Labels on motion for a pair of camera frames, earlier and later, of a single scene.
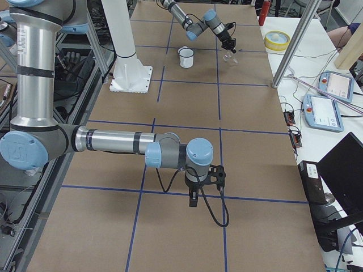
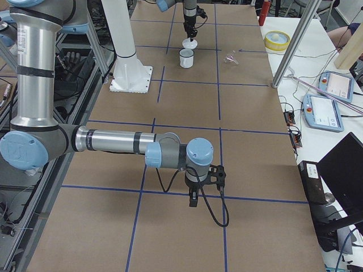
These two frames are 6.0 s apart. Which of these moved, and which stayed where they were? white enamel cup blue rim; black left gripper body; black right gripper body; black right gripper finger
Moved: black left gripper body
Stayed: black right gripper body; white enamel cup blue rim; black right gripper finger
